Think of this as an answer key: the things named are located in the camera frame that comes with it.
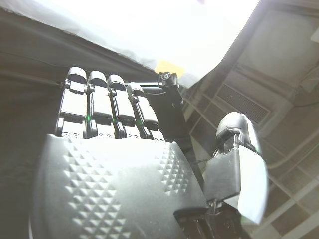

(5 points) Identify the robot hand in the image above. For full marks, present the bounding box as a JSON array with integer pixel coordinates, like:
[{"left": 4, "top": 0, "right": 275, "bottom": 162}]
[{"left": 28, "top": 66, "right": 270, "bottom": 239}]

